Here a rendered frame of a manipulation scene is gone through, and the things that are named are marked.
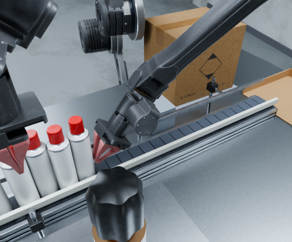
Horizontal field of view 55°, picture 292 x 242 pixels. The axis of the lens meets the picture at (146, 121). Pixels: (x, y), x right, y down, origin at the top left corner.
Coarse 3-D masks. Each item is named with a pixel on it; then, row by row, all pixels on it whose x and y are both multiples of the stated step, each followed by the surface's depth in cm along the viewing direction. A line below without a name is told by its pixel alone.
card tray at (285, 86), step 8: (280, 72) 125; (288, 72) 128; (272, 80) 125; (280, 80) 126; (288, 80) 126; (248, 88) 118; (256, 88) 121; (264, 88) 121; (272, 88) 121; (280, 88) 121; (288, 88) 121; (248, 96) 116; (264, 96) 116; (272, 96) 116; (280, 96) 116; (288, 96) 116; (280, 104) 112; (288, 104) 112; (280, 112) 108; (288, 112) 108; (288, 120) 104
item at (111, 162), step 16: (256, 96) 108; (224, 112) 100; (240, 112) 100; (256, 112) 100; (192, 128) 93; (224, 128) 93; (144, 144) 88; (160, 144) 88; (192, 144) 88; (112, 160) 82; (128, 160) 82; (80, 192) 73; (16, 208) 70; (48, 208) 70
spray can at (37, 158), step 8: (32, 136) 60; (32, 144) 60; (40, 144) 63; (32, 152) 62; (40, 152) 62; (32, 160) 62; (40, 160) 63; (48, 160) 65; (32, 168) 64; (40, 168) 64; (48, 168) 66; (32, 176) 67; (40, 176) 66; (48, 176) 67; (40, 184) 68; (48, 184) 68; (56, 184) 71; (40, 192) 70; (48, 192) 70
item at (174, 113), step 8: (256, 80) 102; (264, 80) 103; (232, 88) 97; (240, 88) 98; (216, 96) 94; (224, 96) 96; (192, 104) 90; (200, 104) 91; (176, 112) 87; (160, 120) 85; (0, 176) 67
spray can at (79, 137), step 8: (72, 120) 64; (80, 120) 64; (72, 128) 64; (80, 128) 65; (72, 136) 66; (80, 136) 66; (88, 136) 67; (72, 144) 66; (80, 144) 66; (88, 144) 68; (72, 152) 68; (80, 152) 68; (88, 152) 69; (80, 160) 69; (88, 160) 71; (80, 168) 71; (88, 168) 72; (80, 176) 73; (88, 176) 74
